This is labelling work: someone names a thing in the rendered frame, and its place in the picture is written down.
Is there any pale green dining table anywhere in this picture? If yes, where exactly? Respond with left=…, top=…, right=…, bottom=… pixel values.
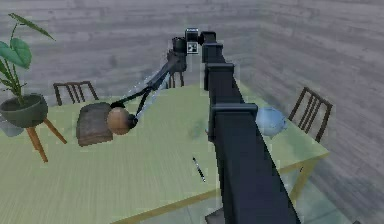
left=0, top=80, right=331, bottom=224

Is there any black pen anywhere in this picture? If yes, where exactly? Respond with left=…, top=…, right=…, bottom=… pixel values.
left=191, top=156, right=207, bottom=184

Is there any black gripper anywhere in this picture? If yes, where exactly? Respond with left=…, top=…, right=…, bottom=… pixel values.
left=109, top=36, right=188, bottom=130

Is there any dark wooden chair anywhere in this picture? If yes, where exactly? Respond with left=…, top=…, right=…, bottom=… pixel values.
left=165, top=71, right=185, bottom=90
left=287, top=86, right=334, bottom=144
left=52, top=80, right=100, bottom=107

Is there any green house plant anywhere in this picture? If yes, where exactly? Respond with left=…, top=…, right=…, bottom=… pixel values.
left=0, top=12, right=56, bottom=107

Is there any dark green plant pot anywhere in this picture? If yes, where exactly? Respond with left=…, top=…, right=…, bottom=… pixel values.
left=0, top=94, right=49, bottom=129

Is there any orange wooden pot stand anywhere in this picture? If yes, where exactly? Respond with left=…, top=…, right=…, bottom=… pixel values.
left=25, top=117, right=68, bottom=164

